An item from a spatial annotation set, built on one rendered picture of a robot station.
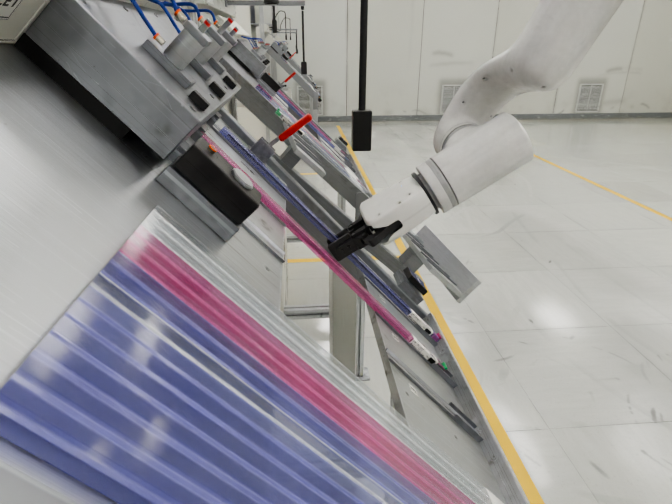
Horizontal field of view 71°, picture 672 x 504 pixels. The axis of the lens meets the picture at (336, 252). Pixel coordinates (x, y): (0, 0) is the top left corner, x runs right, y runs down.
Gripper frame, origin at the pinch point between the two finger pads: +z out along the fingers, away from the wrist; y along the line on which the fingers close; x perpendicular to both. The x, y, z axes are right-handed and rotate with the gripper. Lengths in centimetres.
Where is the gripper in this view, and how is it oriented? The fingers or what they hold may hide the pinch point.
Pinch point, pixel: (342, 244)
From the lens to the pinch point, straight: 76.0
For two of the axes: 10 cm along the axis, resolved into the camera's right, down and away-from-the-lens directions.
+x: 5.4, 7.5, 3.8
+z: -8.4, 5.2, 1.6
